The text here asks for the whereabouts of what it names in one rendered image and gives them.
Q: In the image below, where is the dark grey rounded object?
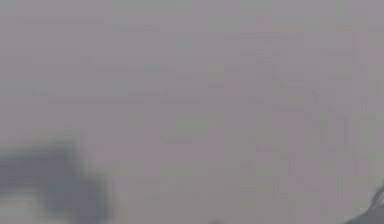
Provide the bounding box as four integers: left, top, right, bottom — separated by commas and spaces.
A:
343, 181, 384, 224

